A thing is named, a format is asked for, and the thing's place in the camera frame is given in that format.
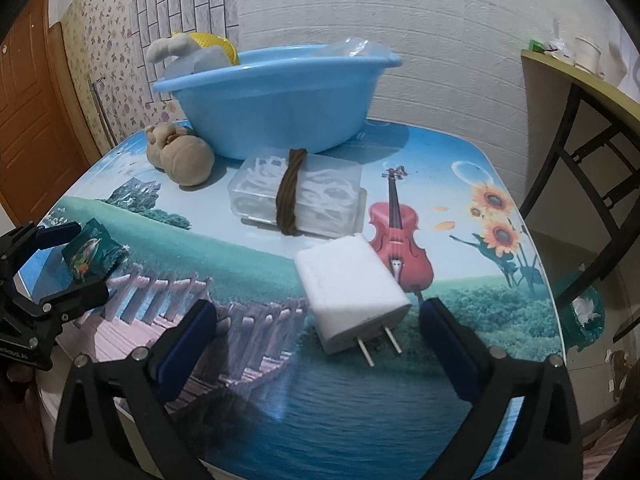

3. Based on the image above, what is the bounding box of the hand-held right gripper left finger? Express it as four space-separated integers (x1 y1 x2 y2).
52 299 218 480

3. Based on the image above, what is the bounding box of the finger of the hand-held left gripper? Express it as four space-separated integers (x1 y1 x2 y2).
0 221 82 286
20 280 110 322

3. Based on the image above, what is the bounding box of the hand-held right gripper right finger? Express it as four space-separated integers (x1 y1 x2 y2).
419 296 583 480

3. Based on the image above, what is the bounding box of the green printed packet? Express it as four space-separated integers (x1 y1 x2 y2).
62 217 126 283

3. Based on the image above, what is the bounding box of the white charger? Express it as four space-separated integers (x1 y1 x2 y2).
294 232 413 367

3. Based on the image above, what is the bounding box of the grey plush toy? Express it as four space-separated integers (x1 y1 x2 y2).
146 35 201 63

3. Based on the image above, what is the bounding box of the blue plastic basin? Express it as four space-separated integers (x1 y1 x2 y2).
152 45 403 161

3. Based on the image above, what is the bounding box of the yellow mesh scrubber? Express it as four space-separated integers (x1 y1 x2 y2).
170 31 241 66

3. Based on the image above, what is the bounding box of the brown wooden door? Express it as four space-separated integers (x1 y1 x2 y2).
0 0 91 226

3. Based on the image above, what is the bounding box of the metal rod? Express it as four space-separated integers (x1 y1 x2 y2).
87 75 118 148

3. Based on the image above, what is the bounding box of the green trash bin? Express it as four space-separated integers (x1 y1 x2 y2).
565 285 606 356

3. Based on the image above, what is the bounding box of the brown plush toy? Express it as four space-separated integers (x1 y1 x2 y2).
145 121 216 188

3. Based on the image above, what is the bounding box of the clear plastic box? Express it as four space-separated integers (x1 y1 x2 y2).
227 148 367 238

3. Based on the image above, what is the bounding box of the side table with black legs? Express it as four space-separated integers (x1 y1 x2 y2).
517 49 640 341

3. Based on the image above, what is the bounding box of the clear plastic bag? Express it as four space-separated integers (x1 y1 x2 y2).
546 20 576 63

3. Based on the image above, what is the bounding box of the white cup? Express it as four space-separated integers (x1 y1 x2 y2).
574 36 603 75

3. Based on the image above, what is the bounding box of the brown hair tie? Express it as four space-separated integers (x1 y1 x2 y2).
275 147 310 237

